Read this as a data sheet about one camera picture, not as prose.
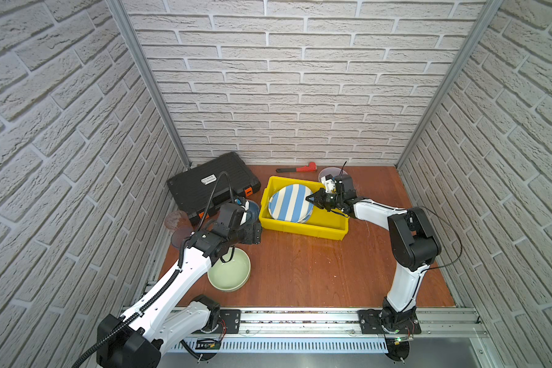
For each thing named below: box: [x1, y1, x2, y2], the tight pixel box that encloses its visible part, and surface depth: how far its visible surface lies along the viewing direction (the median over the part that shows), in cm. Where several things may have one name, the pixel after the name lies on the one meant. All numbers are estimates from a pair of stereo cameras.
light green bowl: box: [207, 246, 251, 293], surface depth 83 cm
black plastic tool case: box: [167, 151, 262, 225], surface depth 105 cm
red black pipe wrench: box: [276, 161, 318, 173], surface depth 120 cm
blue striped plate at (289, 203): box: [268, 184, 314, 224], surface depth 98 cm
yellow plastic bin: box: [259, 176, 350, 241], surface depth 94 cm
